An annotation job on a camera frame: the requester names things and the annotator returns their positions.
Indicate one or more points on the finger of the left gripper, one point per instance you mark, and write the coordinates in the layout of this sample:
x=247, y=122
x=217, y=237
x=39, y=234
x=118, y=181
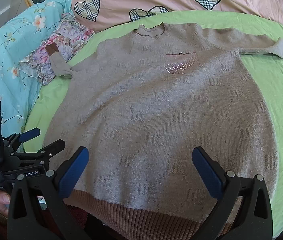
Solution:
x=28, y=135
x=51, y=150

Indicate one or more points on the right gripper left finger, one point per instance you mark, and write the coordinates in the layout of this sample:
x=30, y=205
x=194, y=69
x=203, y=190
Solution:
x=25, y=215

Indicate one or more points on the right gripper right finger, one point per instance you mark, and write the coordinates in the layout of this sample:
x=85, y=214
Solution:
x=254, y=218

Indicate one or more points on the beige knit sweater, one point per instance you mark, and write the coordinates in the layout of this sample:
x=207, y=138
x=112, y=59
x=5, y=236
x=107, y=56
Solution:
x=141, y=103

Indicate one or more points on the person's left hand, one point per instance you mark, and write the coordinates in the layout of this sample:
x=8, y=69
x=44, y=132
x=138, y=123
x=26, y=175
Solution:
x=4, y=202

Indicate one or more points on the turquoise floral quilt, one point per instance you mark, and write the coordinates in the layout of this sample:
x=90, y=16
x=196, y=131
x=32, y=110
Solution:
x=18, y=38

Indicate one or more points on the floral ruffled pillow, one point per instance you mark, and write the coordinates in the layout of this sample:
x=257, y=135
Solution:
x=67, y=40

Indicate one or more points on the green bed sheet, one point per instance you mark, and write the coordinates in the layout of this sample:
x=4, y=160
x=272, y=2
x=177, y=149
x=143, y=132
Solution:
x=267, y=71

